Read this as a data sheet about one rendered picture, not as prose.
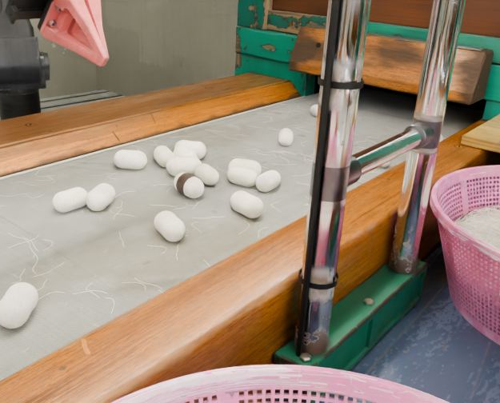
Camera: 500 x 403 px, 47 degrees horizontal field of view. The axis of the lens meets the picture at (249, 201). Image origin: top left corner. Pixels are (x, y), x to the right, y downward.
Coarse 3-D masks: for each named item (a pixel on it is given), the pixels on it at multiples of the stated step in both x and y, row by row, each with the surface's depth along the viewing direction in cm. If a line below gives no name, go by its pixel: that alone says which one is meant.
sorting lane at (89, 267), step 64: (192, 128) 79; (256, 128) 81; (384, 128) 84; (448, 128) 86; (0, 192) 56; (128, 192) 58; (256, 192) 59; (0, 256) 45; (64, 256) 45; (128, 256) 46; (192, 256) 46; (64, 320) 38
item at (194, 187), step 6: (180, 174) 57; (174, 180) 58; (192, 180) 56; (198, 180) 56; (174, 186) 58; (186, 186) 56; (192, 186) 56; (198, 186) 56; (186, 192) 56; (192, 192) 56; (198, 192) 56
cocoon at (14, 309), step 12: (12, 288) 37; (24, 288) 37; (12, 300) 36; (24, 300) 36; (36, 300) 38; (0, 312) 36; (12, 312) 36; (24, 312) 36; (0, 324) 36; (12, 324) 36
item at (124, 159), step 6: (120, 150) 63; (126, 150) 63; (132, 150) 63; (138, 150) 63; (114, 156) 63; (120, 156) 62; (126, 156) 62; (132, 156) 62; (138, 156) 62; (144, 156) 63; (114, 162) 63; (120, 162) 62; (126, 162) 62; (132, 162) 62; (138, 162) 62; (144, 162) 63; (126, 168) 63; (132, 168) 63; (138, 168) 63
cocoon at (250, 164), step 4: (232, 160) 63; (236, 160) 62; (240, 160) 62; (244, 160) 62; (248, 160) 62; (252, 160) 62; (232, 164) 62; (236, 164) 62; (240, 164) 62; (244, 164) 62; (248, 164) 62; (252, 164) 62; (256, 164) 62; (252, 168) 62; (256, 168) 62; (260, 168) 62; (256, 172) 62; (260, 172) 62
